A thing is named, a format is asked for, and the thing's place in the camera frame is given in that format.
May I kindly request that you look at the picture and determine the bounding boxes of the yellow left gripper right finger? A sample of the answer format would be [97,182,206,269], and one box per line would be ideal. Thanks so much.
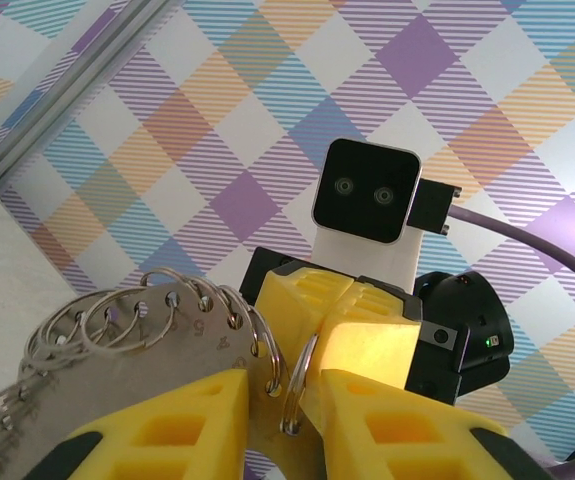
[319,368,553,480]

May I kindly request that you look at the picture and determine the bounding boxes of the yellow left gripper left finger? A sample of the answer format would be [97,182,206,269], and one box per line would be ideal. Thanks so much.
[54,369,251,480]

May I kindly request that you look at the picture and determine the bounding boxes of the metal plate with key rings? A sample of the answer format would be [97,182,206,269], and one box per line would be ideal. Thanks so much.
[0,267,288,480]

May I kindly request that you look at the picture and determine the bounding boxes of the silver split key ring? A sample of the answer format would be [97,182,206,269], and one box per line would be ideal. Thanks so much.
[280,333,319,435]

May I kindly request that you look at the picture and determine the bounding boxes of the white right camera bracket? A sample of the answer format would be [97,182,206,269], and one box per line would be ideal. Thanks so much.
[311,224,421,294]

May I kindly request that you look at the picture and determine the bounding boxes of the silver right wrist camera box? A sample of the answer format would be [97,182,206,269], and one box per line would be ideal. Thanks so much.
[310,137,423,246]

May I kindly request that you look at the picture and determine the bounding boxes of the aluminium frame post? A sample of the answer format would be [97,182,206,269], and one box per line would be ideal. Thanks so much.
[0,0,178,197]

